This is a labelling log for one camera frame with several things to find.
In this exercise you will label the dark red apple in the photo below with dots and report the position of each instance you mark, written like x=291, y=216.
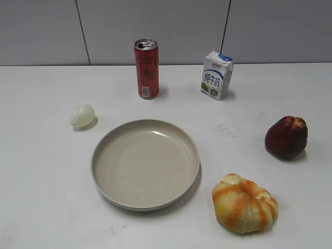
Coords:
x=287, y=138

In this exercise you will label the beige round plate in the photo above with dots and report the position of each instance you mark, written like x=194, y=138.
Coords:
x=145, y=165

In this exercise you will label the red soda can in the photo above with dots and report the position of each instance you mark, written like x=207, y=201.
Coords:
x=147, y=67

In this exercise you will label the white blue milk carton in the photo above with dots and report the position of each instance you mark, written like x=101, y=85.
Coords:
x=216, y=75

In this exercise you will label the pale white egg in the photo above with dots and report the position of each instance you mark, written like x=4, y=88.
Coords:
x=82, y=116

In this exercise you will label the orange yellow pumpkin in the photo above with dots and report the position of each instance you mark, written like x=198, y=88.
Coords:
x=242, y=206

